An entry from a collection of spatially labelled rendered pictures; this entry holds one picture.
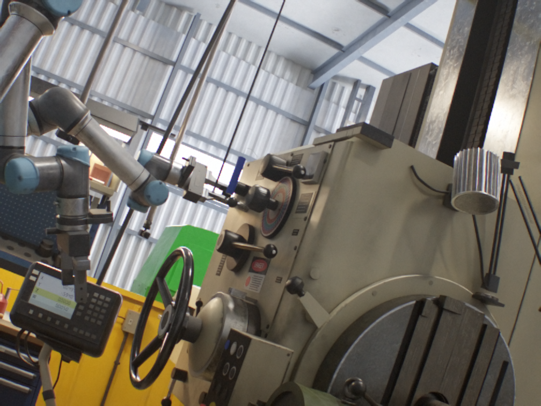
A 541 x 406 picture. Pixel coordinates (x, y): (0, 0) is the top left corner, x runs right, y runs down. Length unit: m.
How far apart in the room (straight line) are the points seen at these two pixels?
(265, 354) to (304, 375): 0.16
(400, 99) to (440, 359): 1.63
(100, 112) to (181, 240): 2.46
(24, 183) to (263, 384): 0.65
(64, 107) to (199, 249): 3.80
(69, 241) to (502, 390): 1.12
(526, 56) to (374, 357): 1.24
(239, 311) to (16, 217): 2.07
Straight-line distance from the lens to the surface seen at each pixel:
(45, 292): 2.37
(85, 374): 4.38
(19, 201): 3.62
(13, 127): 1.58
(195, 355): 1.75
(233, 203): 2.12
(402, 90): 3.10
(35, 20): 1.44
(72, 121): 2.04
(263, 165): 1.96
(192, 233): 5.74
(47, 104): 2.08
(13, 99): 1.58
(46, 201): 3.62
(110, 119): 3.43
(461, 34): 2.86
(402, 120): 2.98
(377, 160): 1.70
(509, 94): 2.40
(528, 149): 2.21
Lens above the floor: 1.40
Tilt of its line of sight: 8 degrees up
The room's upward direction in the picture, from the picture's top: 20 degrees clockwise
